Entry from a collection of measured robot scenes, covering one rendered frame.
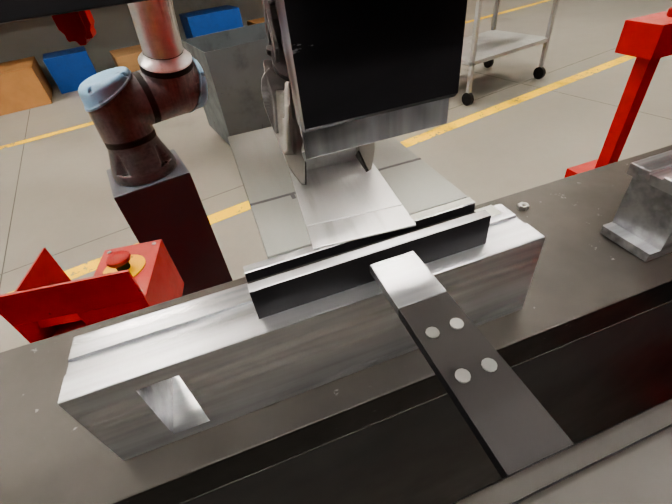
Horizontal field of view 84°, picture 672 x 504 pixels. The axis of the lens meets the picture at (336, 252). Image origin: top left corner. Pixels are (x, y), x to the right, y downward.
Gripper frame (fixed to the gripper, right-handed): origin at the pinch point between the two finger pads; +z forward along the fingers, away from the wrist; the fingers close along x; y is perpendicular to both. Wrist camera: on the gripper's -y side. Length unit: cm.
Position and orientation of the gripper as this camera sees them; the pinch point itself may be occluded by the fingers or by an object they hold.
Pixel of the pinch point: (333, 167)
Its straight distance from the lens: 38.3
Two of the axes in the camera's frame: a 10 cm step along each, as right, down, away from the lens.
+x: 9.7, -2.3, 1.1
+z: 2.3, 9.7, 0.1
